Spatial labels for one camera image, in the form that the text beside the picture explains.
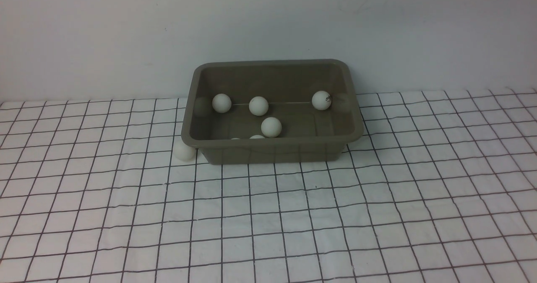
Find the plain white ping-pong ball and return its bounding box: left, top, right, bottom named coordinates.
left=212, top=93, right=232, bottom=114

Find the olive green plastic bin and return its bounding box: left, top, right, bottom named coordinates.
left=181, top=59, right=364, bottom=165

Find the white ball beside bin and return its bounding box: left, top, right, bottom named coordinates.
left=172, top=140, right=196, bottom=162

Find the white black grid tablecloth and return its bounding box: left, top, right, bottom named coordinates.
left=0, top=89, right=537, bottom=283

